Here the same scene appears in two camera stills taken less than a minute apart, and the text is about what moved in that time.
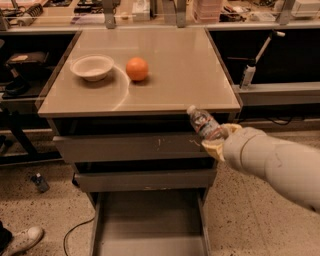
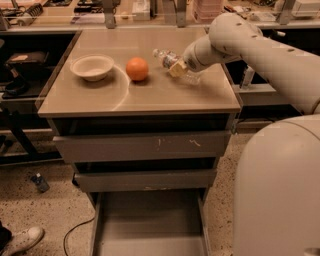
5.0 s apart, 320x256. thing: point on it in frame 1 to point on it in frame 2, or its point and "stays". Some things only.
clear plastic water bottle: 207,126 to 168,59
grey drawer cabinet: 118,110 stays
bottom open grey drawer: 164,222 stays
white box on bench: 140,10 stays
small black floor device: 40,183 stays
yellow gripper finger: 215,146 to 178,68
